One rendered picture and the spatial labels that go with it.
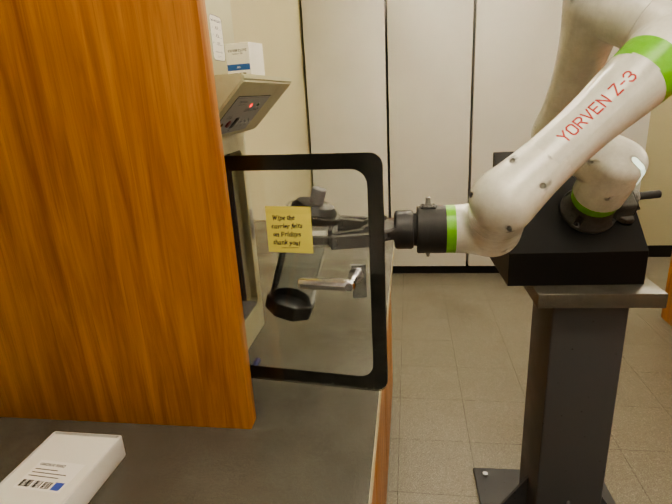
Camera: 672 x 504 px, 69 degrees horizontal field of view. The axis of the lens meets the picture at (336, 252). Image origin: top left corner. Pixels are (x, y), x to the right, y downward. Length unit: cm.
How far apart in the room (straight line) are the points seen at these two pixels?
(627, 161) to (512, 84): 264
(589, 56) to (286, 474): 96
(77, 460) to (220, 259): 36
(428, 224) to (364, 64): 303
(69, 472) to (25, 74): 57
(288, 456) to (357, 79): 331
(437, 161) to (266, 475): 332
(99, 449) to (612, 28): 111
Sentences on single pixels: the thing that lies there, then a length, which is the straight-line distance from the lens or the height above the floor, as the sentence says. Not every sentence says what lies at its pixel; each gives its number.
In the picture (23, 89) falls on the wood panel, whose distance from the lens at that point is 86.
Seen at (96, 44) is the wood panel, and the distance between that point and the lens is 79.
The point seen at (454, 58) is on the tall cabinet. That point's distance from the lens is 387.
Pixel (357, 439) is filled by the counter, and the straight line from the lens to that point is 84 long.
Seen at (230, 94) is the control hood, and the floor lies 148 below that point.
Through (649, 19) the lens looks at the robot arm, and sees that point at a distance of 105.
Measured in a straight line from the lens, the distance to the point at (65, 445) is 91.
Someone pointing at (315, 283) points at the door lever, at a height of 120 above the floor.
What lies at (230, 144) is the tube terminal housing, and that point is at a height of 139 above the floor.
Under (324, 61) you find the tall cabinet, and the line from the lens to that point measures 391.
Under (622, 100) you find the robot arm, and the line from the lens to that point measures 92.
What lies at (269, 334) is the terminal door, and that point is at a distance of 87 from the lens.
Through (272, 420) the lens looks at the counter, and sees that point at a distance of 90.
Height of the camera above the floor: 147
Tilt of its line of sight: 18 degrees down
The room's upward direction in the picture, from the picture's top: 3 degrees counter-clockwise
